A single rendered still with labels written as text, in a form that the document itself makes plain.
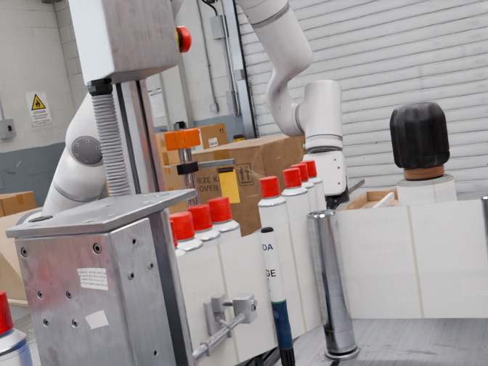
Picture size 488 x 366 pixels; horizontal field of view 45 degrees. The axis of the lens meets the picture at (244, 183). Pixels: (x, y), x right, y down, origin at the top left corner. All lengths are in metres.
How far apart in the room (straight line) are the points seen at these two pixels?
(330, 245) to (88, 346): 0.35
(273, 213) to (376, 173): 4.42
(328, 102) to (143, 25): 0.61
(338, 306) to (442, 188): 0.25
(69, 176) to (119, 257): 1.00
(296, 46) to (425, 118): 0.45
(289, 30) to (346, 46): 4.21
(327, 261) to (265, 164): 0.79
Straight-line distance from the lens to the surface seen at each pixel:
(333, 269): 0.75
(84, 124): 1.33
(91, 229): 0.47
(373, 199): 2.08
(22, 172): 7.25
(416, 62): 5.23
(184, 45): 0.87
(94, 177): 1.47
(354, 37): 5.42
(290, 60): 1.26
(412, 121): 0.89
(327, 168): 1.30
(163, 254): 0.53
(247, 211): 1.55
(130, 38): 0.82
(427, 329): 0.86
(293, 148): 1.65
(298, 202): 1.13
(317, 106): 1.33
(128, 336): 0.48
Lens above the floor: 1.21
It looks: 7 degrees down
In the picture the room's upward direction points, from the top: 9 degrees counter-clockwise
